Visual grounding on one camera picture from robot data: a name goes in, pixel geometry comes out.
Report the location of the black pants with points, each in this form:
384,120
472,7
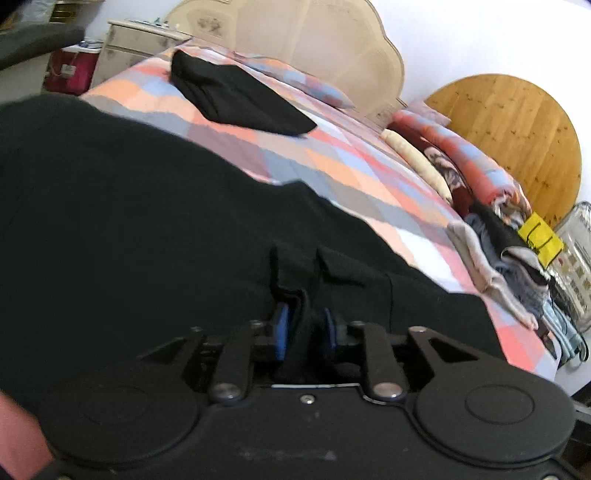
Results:
138,240

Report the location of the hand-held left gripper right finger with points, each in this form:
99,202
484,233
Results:
330,337

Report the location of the folded plaid quilt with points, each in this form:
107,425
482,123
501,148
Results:
471,157

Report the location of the cream rolled blanket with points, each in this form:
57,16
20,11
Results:
415,159

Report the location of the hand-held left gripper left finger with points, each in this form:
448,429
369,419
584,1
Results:
281,334

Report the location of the stack of folded clothes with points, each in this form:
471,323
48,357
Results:
485,272

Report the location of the cream carved headboard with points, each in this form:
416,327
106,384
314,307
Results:
314,41

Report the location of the yellow tag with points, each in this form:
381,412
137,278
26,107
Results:
540,237

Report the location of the bed with plaid sheet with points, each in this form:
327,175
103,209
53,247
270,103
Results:
351,184

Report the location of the red box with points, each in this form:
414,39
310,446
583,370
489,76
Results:
69,69

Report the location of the round wooden tabletop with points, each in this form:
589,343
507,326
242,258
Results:
517,134

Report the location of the dark red blanket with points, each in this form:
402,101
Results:
455,184

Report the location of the pink pillow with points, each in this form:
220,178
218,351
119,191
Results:
429,111

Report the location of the cream nightstand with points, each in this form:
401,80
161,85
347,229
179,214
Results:
124,50

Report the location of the white folded garment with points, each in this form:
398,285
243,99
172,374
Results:
519,256

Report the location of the pile of clothes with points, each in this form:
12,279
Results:
517,288

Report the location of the plaid pillow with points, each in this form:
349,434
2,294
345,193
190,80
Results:
304,81

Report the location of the black folded fleece garment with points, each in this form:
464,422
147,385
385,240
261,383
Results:
501,235

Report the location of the clear plastic container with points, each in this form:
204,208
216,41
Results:
577,267

